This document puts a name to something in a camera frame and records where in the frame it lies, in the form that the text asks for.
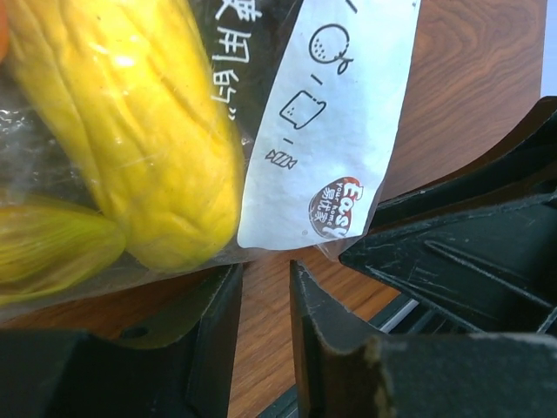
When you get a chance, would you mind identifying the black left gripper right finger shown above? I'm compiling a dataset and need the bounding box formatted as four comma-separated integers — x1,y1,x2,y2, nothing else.
289,260,556,417

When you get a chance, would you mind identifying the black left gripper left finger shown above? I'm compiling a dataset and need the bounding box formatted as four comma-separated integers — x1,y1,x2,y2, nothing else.
1,265,243,417

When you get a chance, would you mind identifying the clear zip top bag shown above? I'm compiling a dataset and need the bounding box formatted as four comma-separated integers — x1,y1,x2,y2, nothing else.
1,0,420,320

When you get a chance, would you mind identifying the yellow fake corn cob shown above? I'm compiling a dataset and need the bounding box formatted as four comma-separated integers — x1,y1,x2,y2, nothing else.
5,1,244,273

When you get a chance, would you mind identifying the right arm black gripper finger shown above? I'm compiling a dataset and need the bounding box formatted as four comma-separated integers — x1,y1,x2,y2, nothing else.
339,96,556,335

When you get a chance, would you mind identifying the green yellow fake fruit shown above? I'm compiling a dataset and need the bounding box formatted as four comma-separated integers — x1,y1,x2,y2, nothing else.
1,203,126,305

